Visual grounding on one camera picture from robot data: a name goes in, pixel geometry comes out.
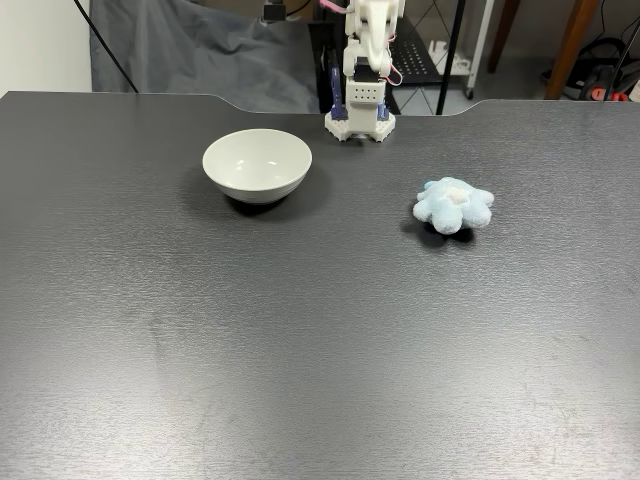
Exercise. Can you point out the white bowl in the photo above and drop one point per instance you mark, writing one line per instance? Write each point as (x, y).
(255, 160)

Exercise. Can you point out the blue table clamp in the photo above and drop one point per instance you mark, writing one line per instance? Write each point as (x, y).
(337, 107)
(382, 112)

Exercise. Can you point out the black perforated metal cart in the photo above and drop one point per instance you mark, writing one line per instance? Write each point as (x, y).
(415, 55)

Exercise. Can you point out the grey cloth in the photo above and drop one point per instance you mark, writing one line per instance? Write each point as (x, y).
(200, 60)

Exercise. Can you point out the white plastic object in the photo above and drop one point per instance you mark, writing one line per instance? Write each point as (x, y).
(457, 64)

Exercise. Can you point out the black metal pole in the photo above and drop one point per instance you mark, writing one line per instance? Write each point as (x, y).
(451, 55)

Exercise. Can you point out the small black device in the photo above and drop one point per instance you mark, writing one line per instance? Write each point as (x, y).
(274, 11)

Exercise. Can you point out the thin brown wooden leg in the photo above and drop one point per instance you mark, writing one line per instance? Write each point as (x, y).
(502, 35)

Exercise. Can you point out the black tripod leg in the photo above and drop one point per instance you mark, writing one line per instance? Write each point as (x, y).
(626, 60)
(105, 45)

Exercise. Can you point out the thick brown wooden leg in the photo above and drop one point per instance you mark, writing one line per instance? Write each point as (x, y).
(571, 50)

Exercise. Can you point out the black red vacuum cleaner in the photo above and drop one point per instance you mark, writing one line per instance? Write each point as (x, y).
(602, 75)

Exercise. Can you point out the white metal rack frame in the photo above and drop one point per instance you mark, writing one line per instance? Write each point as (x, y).
(479, 50)

